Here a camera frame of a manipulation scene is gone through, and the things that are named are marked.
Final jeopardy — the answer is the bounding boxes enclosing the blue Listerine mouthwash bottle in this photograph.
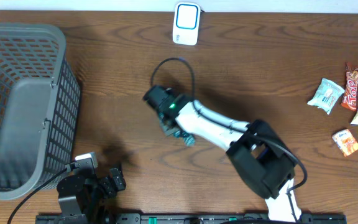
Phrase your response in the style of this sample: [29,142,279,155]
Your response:
[158,113,196,146]

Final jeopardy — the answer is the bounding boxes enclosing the pale green snack packet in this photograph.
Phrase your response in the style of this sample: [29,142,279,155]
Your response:
[307,78,344,114]

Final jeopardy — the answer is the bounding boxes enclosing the orange chocolate bar wrapper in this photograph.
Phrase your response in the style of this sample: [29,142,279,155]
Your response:
[341,63,358,111]

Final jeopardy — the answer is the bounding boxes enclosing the small orange tissue pack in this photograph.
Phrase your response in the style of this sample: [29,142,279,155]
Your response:
[332,129,358,157]

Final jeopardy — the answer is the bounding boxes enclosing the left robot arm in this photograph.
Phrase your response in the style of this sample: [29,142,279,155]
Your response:
[53,158,126,224]

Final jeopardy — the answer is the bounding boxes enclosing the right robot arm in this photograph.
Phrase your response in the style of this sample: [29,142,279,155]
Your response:
[143,85,301,222]

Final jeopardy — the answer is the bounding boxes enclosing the white barcode scanner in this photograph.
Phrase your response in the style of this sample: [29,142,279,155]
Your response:
[172,2,201,45]

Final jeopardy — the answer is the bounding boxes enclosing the grey plastic mesh basket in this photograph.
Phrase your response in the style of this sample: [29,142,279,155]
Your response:
[0,23,81,200]

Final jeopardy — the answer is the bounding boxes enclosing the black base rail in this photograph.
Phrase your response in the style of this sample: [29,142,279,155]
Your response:
[35,212,347,224]

